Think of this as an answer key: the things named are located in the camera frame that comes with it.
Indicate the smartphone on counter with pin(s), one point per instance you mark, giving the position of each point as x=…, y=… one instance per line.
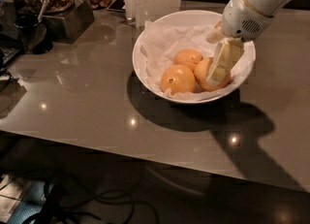
x=117, y=6

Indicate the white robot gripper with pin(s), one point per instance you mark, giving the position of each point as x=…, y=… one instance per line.
x=241, y=19

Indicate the black cup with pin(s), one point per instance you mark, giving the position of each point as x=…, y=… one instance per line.
x=30, y=34

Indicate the orange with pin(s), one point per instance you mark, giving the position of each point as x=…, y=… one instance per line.
x=188, y=57
x=178, y=79
x=201, y=73

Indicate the white spoon handle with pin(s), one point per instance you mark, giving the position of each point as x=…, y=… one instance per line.
x=42, y=10

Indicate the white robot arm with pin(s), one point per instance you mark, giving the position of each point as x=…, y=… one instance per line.
x=266, y=7

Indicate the white paper liner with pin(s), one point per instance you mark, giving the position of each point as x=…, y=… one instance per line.
x=168, y=43

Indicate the white ceramic bowl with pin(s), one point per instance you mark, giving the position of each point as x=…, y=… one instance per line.
x=151, y=53

